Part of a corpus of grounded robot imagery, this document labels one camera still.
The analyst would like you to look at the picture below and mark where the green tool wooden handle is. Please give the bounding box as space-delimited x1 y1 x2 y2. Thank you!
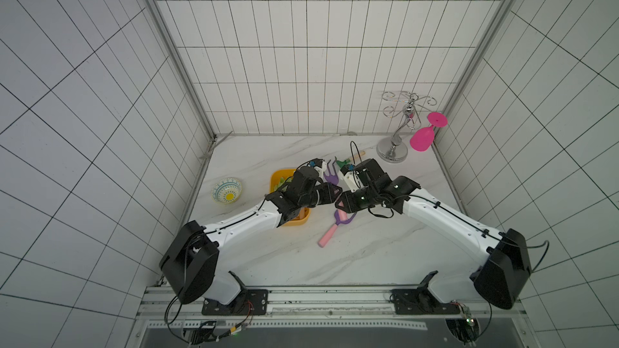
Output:
272 177 289 191

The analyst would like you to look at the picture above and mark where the purple rake pink handle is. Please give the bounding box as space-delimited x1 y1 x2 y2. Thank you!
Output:
323 160 339 185
318 209 356 248

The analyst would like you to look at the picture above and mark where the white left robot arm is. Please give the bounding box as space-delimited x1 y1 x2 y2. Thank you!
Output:
159 165 343 305

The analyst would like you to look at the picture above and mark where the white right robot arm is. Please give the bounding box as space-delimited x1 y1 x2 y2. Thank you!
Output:
336 159 533 309

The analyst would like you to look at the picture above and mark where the yellow plastic storage box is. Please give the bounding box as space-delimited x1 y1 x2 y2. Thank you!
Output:
270 169 311 227

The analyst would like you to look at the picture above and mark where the dark green small rake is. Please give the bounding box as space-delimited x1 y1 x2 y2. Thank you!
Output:
335 151 365 168

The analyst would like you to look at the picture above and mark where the silver wine glass rack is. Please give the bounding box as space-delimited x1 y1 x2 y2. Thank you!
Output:
377 91 438 164

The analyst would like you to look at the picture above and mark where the pink plastic wine glass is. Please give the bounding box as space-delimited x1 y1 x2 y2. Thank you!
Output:
409 112 448 152

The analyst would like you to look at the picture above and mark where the blue yellow patterned plate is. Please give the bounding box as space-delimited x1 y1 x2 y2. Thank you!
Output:
211 177 243 205

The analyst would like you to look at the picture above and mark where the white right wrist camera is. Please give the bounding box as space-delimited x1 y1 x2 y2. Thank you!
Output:
339 164 362 192

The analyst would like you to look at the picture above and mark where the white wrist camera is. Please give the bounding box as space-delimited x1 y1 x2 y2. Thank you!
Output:
339 164 362 192
307 159 329 179

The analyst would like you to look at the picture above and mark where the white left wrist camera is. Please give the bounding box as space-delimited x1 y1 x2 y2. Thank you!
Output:
307 159 329 179

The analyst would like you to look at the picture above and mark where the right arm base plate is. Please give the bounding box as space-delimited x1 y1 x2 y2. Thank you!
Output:
389 288 460 316

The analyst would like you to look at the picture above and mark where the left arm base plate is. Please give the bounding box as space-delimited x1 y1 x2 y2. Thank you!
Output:
201 289 269 317

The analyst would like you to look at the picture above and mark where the aluminium front rail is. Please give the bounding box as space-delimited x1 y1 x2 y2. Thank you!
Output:
137 285 525 322

